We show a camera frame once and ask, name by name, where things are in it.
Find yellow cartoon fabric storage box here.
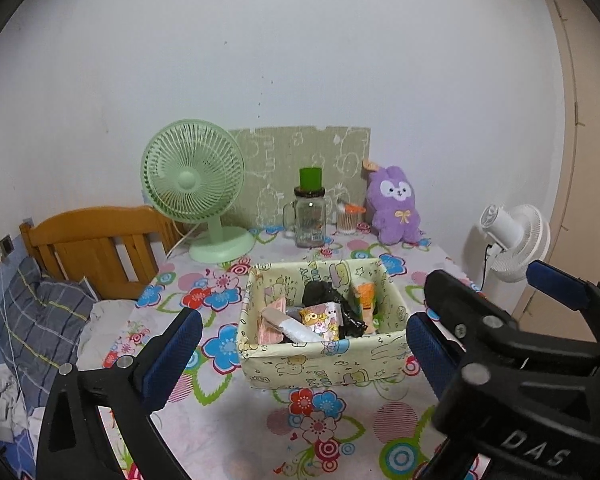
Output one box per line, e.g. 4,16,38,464
236,257,412,391

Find purple plush bunny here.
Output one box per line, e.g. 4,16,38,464
362,160,423,246

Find white charging cable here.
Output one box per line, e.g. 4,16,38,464
0,260,18,411

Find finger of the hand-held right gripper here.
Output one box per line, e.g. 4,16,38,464
526,260,600,343
424,269,523,356

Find white bedding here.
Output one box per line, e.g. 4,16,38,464
77,300,141,368

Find beige door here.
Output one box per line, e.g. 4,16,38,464
510,0,600,326

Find floral tablecloth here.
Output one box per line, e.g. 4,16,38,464
102,225,486,480

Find wooden bed headboard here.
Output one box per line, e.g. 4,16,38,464
20,205,181,301

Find green cartoon print board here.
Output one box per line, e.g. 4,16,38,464
228,124,371,231

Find green desk fan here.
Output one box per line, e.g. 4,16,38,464
141,119,255,264

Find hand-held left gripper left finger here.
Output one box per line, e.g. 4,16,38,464
36,307,203,480

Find black fan cable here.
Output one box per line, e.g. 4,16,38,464
481,242,496,291

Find orange packet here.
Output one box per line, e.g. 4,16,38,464
351,280,381,333

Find white standing fan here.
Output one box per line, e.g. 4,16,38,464
480,203,551,283

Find white packet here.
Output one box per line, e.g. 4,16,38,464
262,307,321,346

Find pink cloth packet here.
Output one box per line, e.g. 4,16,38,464
257,296,288,346

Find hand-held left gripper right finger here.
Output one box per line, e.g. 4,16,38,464
406,312,463,403

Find blue bedsheet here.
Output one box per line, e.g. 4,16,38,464
0,430,41,480

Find grey plaid pillow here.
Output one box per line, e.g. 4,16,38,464
0,255,98,386

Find crumpled grey white clothes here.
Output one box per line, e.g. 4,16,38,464
0,365,31,443

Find glass jar mug green lid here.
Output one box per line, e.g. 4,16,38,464
282,166,327,248

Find white fan cable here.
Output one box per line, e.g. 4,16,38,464
165,222,201,261

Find cotton swab jar orange lid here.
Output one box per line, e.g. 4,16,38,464
336,202,366,236

